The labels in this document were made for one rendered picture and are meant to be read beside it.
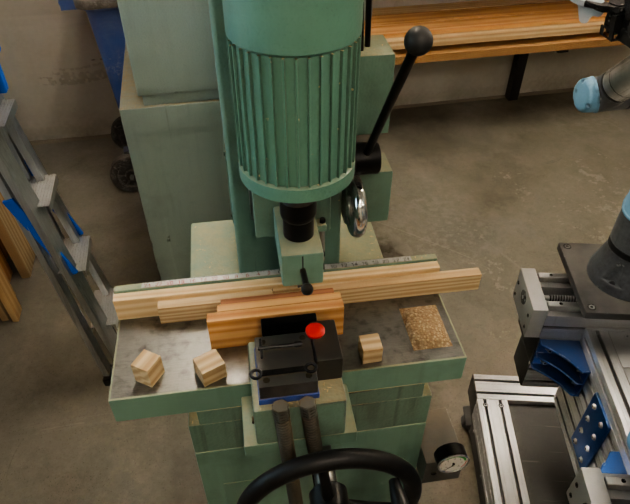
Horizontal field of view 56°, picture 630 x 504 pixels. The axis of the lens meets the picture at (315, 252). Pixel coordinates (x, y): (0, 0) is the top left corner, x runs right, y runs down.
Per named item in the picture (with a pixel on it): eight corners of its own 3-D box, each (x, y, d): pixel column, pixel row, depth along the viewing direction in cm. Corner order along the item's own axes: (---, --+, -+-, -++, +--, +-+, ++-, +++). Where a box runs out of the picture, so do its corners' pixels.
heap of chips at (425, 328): (413, 350, 102) (414, 343, 100) (399, 309, 109) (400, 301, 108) (452, 346, 102) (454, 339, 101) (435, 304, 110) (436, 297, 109)
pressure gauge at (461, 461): (434, 480, 114) (440, 458, 109) (428, 462, 117) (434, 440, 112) (465, 475, 115) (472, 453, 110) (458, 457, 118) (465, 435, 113)
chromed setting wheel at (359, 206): (352, 252, 112) (355, 199, 104) (340, 213, 122) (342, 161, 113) (367, 250, 113) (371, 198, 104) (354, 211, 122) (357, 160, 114)
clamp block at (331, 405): (254, 445, 91) (250, 412, 85) (248, 375, 101) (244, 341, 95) (347, 433, 93) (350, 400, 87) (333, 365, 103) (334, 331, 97)
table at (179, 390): (107, 476, 91) (97, 455, 87) (125, 328, 113) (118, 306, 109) (482, 425, 98) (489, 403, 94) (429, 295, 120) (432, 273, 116)
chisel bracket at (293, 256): (283, 293, 100) (281, 256, 95) (275, 241, 111) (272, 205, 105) (325, 289, 101) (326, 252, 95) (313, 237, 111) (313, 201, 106)
